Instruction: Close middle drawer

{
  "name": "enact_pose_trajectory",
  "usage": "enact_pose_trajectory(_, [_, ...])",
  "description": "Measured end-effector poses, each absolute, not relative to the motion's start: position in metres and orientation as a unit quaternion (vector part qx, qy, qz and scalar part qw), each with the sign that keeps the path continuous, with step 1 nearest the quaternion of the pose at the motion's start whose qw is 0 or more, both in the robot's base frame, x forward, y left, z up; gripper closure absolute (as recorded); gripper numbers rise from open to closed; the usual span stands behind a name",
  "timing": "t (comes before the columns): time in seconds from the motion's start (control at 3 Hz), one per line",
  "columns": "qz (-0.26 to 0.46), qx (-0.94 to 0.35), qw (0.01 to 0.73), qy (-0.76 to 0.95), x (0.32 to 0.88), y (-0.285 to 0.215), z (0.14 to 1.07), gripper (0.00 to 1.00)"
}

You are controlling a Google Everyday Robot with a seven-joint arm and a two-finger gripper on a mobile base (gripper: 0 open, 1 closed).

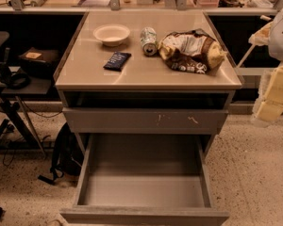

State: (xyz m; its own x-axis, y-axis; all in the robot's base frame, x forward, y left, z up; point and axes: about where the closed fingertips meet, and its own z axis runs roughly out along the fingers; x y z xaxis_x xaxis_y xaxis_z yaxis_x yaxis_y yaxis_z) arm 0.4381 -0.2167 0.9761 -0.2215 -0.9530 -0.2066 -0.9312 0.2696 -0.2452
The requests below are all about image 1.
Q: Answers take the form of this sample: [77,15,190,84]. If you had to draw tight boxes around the white paper bowl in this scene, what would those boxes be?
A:
[93,24,130,47]

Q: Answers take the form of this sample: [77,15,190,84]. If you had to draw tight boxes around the grey drawer cabinet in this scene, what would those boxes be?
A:
[52,9,245,155]

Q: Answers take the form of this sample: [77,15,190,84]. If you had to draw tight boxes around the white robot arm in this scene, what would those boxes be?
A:
[249,8,283,127]

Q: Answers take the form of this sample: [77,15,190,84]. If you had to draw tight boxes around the black backpack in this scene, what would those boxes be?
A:
[38,122,84,185]

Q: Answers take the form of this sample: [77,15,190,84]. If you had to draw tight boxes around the white leaning pole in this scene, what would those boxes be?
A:
[237,15,273,68]

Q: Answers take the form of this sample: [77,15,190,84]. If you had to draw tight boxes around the black box on shelf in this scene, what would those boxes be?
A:
[18,47,60,79]

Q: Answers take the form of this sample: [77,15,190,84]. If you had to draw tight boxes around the grey drawer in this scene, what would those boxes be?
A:
[63,107,228,135]
[60,134,229,226]

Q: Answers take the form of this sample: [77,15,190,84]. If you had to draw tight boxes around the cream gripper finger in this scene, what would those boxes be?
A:
[251,100,283,127]

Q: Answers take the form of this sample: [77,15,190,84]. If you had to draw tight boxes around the black headphones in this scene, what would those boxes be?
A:
[3,73,30,89]

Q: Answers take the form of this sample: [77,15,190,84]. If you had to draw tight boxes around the green soda can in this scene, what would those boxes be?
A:
[140,27,157,57]

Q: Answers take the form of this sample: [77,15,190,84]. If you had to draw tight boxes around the dark blue snack packet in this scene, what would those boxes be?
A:
[104,52,131,72]

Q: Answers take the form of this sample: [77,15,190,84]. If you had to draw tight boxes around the crumpled chip bag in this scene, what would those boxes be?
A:
[158,29,226,74]

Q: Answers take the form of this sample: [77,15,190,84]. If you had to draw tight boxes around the black tripod stand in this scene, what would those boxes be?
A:
[0,96,46,156]

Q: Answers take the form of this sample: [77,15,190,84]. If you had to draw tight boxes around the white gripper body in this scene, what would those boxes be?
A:
[258,62,283,105]

